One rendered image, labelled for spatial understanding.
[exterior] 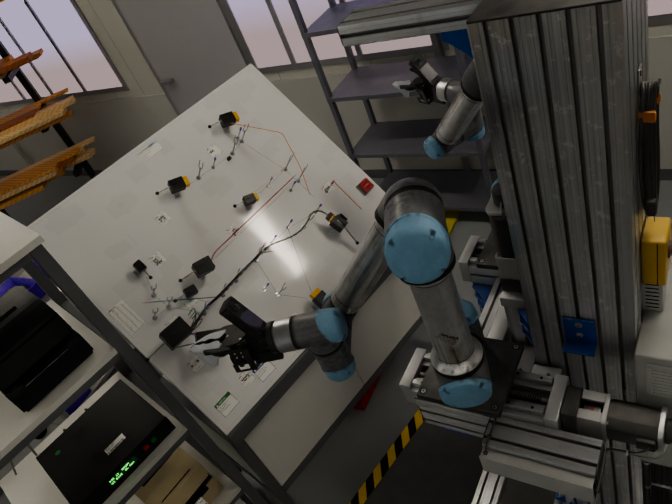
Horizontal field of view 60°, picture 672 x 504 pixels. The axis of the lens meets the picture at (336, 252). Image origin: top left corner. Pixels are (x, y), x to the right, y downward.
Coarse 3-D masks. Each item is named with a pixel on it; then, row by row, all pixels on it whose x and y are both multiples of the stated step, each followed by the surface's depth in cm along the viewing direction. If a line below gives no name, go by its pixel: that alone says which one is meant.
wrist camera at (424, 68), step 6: (420, 54) 187; (414, 60) 187; (420, 60) 187; (414, 66) 187; (420, 66) 187; (426, 66) 188; (420, 72) 187; (426, 72) 188; (432, 72) 188; (426, 78) 188; (432, 78) 188; (426, 84) 190; (432, 84) 188
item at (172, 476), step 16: (176, 464) 203; (192, 464) 203; (160, 480) 200; (176, 480) 200; (192, 480) 202; (208, 480) 205; (144, 496) 198; (160, 496) 197; (176, 496) 199; (192, 496) 202; (208, 496) 205
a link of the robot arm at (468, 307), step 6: (462, 300) 140; (462, 306) 139; (468, 306) 138; (474, 306) 139; (468, 312) 136; (474, 312) 136; (468, 318) 135; (474, 318) 136; (468, 324) 134; (474, 324) 136; (480, 324) 141; (474, 330) 135; (480, 330) 138; (474, 336) 134; (480, 336) 136
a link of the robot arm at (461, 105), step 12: (468, 72) 148; (468, 84) 148; (456, 96) 159; (468, 96) 151; (480, 96) 149; (456, 108) 160; (468, 108) 157; (444, 120) 169; (456, 120) 164; (468, 120) 163; (444, 132) 172; (456, 132) 169; (432, 144) 178; (444, 144) 177; (456, 144) 182; (432, 156) 182
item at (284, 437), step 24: (312, 384) 232; (336, 384) 243; (360, 384) 255; (288, 408) 226; (312, 408) 236; (336, 408) 247; (264, 432) 219; (288, 432) 229; (312, 432) 239; (264, 456) 222; (288, 456) 232
